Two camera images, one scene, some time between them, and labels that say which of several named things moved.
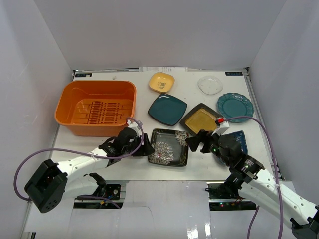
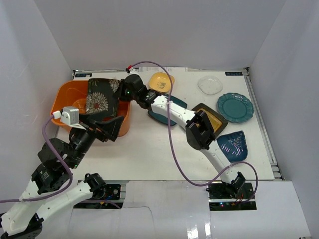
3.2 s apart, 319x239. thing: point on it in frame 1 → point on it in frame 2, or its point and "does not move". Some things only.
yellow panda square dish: [161, 82] does not move
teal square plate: [167, 109] does not move
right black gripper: [194, 142] → [119, 94]
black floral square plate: [170, 147] → [102, 97]
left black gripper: [139, 147] → [98, 130]
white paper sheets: [163, 69] does not move
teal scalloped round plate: [233, 104] does not move
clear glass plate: [210, 85] does not move
